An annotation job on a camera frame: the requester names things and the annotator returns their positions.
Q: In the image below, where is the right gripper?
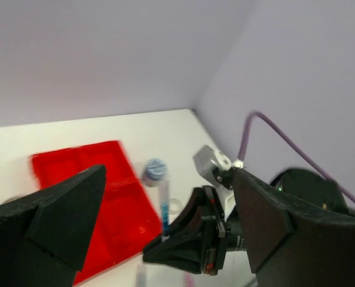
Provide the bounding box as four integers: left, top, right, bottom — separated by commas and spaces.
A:
142, 186, 246, 275

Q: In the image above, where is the blue pen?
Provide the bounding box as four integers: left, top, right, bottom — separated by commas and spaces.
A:
161, 202, 170, 242

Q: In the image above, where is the clear tape roll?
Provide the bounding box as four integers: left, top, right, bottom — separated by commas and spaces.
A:
169, 199, 183, 216

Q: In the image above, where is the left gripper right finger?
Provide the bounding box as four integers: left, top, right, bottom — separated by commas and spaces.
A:
233, 169, 355, 286

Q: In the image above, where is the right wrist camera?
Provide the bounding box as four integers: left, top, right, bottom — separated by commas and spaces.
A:
192, 145, 246, 219

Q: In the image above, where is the purple highlighter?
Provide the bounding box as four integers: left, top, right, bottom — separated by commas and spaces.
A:
183, 273, 195, 287

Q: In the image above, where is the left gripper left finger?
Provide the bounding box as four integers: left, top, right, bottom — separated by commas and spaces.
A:
0, 165, 106, 286

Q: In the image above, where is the clear pen cap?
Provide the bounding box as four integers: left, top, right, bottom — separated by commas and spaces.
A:
158, 180, 170, 207

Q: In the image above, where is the red four-compartment tray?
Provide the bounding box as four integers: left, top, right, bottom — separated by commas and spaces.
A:
30, 141, 161, 285

